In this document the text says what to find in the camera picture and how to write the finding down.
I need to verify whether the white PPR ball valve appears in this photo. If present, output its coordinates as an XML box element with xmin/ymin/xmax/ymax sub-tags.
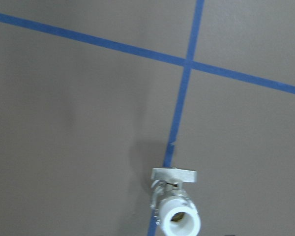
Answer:
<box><xmin>150</xmin><ymin>167</ymin><xmax>201</xmax><ymax>236</ymax></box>

